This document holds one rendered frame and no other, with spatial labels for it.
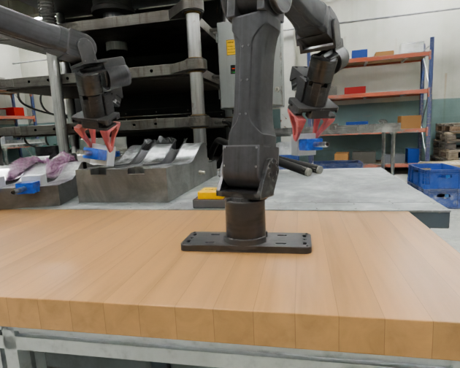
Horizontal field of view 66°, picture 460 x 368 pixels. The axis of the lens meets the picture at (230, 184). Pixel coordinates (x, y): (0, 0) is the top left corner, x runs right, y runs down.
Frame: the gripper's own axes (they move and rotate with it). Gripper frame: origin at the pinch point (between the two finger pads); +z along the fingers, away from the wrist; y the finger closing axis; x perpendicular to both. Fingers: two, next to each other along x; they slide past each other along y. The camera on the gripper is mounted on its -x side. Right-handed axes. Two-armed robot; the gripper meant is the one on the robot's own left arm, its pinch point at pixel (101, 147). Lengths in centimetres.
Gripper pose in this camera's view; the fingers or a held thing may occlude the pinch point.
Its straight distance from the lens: 100.2
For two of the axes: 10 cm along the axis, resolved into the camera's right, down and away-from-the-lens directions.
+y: -9.7, -1.3, 2.1
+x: -2.5, 4.9, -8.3
